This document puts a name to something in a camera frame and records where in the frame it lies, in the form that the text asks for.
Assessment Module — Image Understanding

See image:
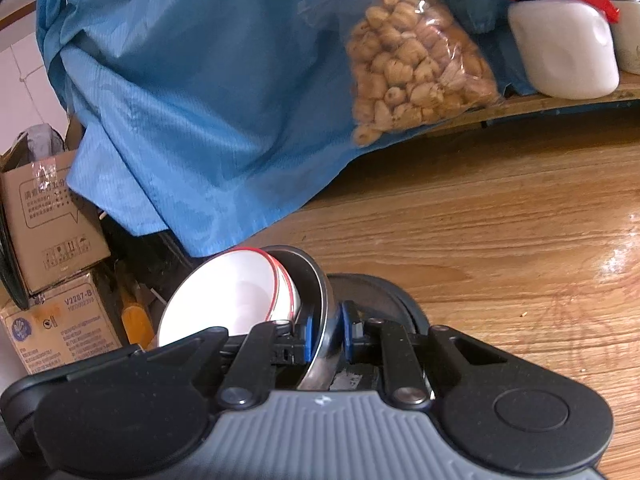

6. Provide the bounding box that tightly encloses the white bowl red rim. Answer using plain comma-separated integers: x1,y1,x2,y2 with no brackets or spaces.
157,247,293,348
262,250,303,322

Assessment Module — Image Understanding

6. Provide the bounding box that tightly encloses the open cardboard box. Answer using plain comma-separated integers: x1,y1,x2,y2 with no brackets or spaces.
0,147,112,297

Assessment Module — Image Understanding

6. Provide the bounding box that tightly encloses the grey crumpled bag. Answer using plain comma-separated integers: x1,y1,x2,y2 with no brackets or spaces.
22,124,68,163

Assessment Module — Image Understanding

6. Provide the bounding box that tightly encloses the blue cloth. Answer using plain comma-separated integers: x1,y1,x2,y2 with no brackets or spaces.
35,0,538,259

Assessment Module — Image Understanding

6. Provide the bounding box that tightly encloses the wooden shelf board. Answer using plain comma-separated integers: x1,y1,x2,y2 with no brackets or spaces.
422,85,640,133

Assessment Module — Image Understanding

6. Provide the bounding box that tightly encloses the white jug blue lid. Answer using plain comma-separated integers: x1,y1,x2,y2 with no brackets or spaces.
491,0,622,99

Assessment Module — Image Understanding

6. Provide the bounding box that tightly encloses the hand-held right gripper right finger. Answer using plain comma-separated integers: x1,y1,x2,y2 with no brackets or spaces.
340,301,517,409

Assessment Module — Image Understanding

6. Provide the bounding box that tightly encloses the printed cardboard box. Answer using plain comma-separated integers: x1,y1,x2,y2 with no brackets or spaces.
0,272,124,377

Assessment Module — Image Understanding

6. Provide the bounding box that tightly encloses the stainless steel bowl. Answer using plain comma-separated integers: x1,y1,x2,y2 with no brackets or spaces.
260,245,345,392

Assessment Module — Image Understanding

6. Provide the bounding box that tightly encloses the black rubber ring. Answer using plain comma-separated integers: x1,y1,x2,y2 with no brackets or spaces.
0,217,30,312

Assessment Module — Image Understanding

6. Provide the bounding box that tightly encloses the dark metal plate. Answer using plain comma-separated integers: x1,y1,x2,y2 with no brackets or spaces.
325,272,432,342

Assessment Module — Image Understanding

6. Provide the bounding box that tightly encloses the clear bag of snacks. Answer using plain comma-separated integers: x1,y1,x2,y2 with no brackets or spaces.
340,0,501,148

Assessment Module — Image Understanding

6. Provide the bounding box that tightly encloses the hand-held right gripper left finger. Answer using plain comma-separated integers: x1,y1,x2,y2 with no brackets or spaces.
132,310,317,409

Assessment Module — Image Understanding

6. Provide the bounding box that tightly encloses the yellow wooden handle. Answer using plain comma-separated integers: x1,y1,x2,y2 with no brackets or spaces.
121,304,157,348

